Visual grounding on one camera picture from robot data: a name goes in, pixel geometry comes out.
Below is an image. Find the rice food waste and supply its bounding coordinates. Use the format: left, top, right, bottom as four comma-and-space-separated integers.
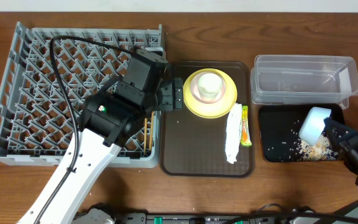
265, 119, 340, 162

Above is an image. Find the cream plastic cup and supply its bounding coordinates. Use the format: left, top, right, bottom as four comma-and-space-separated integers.
197, 72, 223, 101

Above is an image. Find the clear plastic bin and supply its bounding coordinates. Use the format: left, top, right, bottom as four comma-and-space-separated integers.
250, 55, 358, 109

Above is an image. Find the pink plastic bowl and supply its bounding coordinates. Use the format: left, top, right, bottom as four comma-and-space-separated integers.
190, 72, 226, 104

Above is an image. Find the yellow plastic plate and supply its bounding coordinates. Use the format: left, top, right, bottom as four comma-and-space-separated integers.
183, 68, 237, 119

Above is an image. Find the black plastic tray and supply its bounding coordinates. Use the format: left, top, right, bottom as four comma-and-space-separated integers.
259, 105, 338, 162

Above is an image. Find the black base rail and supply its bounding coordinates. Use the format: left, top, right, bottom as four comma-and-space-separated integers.
73, 212, 291, 224

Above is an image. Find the white napkin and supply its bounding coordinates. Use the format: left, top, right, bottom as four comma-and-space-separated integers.
224, 103, 242, 164

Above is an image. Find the dark brown serving tray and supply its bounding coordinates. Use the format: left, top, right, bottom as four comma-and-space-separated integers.
160, 61, 255, 178

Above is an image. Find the green orange snack wrapper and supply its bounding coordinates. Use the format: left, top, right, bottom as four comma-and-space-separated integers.
240, 106, 252, 147

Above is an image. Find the grey plastic dish rack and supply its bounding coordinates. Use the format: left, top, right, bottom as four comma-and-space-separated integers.
0, 24, 165, 166

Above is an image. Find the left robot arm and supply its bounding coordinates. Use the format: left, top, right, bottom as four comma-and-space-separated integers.
19, 49, 174, 223

